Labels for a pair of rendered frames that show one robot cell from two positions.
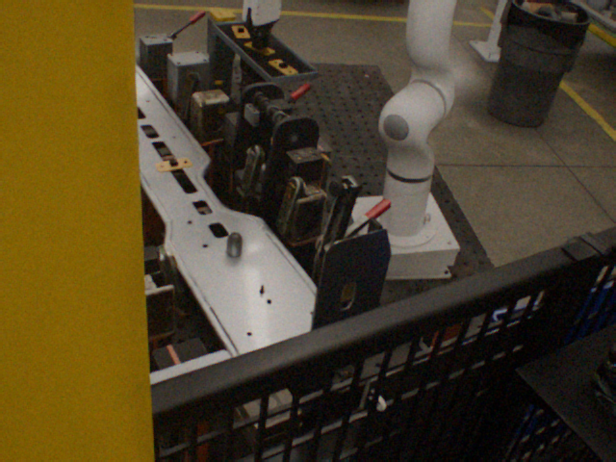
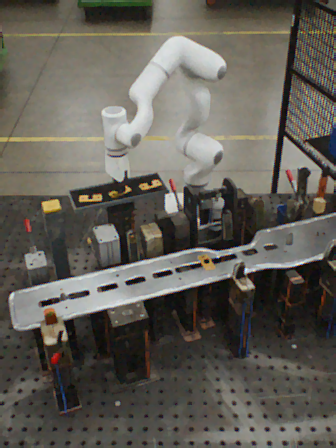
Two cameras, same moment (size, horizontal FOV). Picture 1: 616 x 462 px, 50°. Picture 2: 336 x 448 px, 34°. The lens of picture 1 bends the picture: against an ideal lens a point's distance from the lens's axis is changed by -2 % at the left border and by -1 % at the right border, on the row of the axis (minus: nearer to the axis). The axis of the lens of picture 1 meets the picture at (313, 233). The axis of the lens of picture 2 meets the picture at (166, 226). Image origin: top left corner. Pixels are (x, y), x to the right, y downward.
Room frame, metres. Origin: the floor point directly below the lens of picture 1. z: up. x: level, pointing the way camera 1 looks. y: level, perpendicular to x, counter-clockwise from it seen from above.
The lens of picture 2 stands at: (1.00, 1.85, 2.34)
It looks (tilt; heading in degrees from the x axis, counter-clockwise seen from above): 37 degrees down; 287
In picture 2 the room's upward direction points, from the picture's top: 1 degrees counter-clockwise
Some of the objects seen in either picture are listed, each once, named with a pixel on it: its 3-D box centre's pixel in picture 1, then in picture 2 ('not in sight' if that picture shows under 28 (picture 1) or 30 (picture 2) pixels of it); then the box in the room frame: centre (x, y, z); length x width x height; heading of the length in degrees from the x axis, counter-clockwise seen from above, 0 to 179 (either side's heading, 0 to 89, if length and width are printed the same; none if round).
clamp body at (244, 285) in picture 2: not in sight; (239, 315); (1.15, 0.46, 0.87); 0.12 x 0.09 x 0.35; 125
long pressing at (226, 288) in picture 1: (167, 163); (202, 266); (1.31, 0.37, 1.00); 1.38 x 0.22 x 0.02; 35
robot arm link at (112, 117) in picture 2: not in sight; (115, 127); (1.67, 0.22, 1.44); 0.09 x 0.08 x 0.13; 150
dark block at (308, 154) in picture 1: (295, 230); (235, 234); (1.24, 0.04, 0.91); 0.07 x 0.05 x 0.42; 125
